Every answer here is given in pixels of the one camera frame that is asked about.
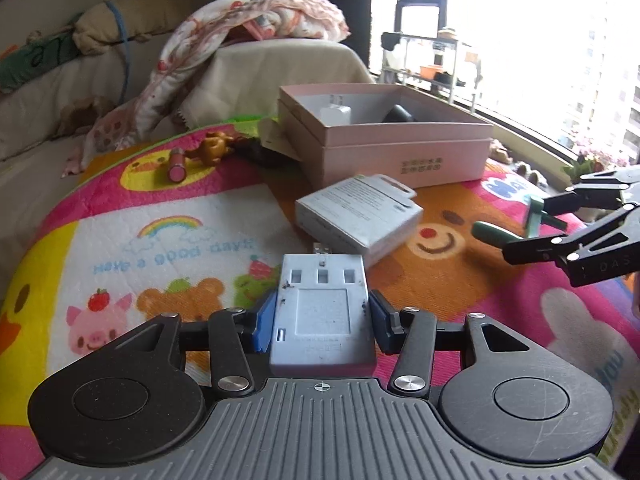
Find colourful cartoon play mat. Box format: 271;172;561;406
1;131;639;479

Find green plush cushion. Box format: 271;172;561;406
0;30;81;93

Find pink lipstick tube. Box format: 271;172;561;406
167;148;186;184

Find orange toy figurine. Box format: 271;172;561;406
184;131;247;167

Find grey plastic charger block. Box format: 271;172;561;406
269;252;376;378

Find beige pillow with blue strap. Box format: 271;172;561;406
73;0;193;55

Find beige covered sofa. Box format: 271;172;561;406
0;0;376;281

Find green handled pliers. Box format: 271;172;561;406
471;196;568;249

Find white wall charger plug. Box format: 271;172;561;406
320;94;352;127

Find pink floral blanket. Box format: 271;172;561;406
62;0;349;177

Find pink cardboard box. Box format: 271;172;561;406
278;84;492;188

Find black cylindrical object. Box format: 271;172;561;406
383;104;414;124

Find white cable package box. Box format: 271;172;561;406
295;174;423;268

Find metal shelf rack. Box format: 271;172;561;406
378;27;483;113

